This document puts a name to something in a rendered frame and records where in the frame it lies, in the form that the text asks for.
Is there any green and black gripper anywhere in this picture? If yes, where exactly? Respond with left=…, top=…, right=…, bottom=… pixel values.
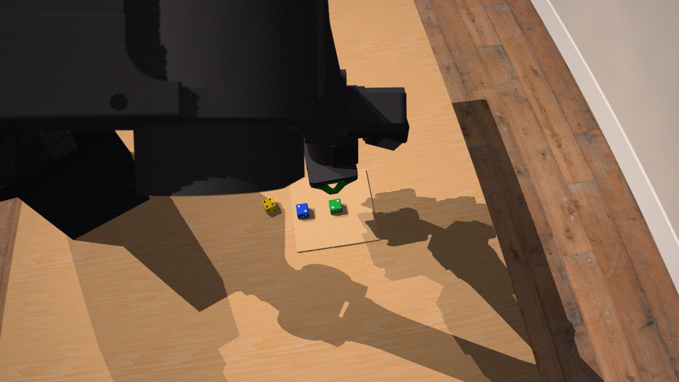
left=304, top=141, right=358, bottom=195

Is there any dark green die with grey pips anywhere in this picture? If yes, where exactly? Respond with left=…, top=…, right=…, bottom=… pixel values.
left=329, top=198, right=342, bottom=215

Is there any yellow die with black pips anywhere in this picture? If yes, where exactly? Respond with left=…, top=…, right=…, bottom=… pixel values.
left=262, top=197, right=277, bottom=214

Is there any blue die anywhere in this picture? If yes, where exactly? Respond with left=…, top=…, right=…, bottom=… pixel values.
left=296, top=203, right=309, bottom=219

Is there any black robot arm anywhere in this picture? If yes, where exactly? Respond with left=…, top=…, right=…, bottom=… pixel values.
left=0, top=0, right=410, bottom=196

